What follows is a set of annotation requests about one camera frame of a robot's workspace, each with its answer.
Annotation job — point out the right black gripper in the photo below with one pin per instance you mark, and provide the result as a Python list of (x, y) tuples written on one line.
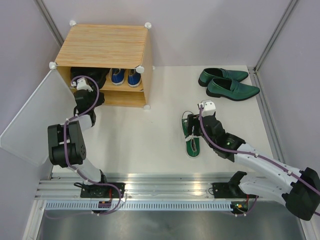
[(193, 120)]

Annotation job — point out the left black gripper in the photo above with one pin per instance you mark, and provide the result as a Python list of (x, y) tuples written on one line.
[(94, 93)]

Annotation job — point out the green sneaker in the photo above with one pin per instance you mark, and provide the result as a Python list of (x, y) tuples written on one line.
[(192, 143), (101, 99)]

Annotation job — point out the black patent shoe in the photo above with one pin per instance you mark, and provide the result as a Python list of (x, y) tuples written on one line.
[(75, 74), (97, 74)]

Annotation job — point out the blue sneaker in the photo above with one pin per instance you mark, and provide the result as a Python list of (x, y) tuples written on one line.
[(134, 78), (117, 76)]

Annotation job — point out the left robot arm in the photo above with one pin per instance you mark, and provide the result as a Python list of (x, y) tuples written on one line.
[(66, 147)]

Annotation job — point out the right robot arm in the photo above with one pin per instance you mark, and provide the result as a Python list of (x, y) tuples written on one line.
[(298, 190)]

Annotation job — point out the white translucent cabinet door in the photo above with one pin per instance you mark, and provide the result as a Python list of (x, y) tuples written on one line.
[(26, 137)]

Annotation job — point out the wooden two-shelf shoe cabinet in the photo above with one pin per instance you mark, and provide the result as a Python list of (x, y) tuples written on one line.
[(110, 46)]

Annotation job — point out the green loafer front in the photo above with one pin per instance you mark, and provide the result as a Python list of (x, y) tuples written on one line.
[(233, 90)]

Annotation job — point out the green loafer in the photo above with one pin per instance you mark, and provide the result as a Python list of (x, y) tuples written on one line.
[(233, 90), (209, 73)]

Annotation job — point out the green loafer rear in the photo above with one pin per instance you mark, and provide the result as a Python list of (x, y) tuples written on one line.
[(209, 73)]

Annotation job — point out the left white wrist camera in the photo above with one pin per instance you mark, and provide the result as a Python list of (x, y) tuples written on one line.
[(81, 84)]

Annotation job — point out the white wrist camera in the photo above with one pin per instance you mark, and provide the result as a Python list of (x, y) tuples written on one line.
[(207, 107), (81, 84)]

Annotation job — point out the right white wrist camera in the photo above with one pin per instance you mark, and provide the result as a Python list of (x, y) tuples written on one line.
[(207, 107)]

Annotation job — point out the left aluminium frame post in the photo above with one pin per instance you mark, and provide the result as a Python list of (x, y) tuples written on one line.
[(49, 21)]

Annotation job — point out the aluminium frame post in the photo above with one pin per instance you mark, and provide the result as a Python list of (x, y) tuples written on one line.
[(49, 21), (276, 33)]

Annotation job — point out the aluminium mounting rail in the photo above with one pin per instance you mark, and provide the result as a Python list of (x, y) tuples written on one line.
[(138, 186)]

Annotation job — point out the white slotted cable duct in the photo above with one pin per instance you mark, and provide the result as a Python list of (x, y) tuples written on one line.
[(140, 205)]

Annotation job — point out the right aluminium frame post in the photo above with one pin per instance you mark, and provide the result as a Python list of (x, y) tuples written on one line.
[(276, 33)]

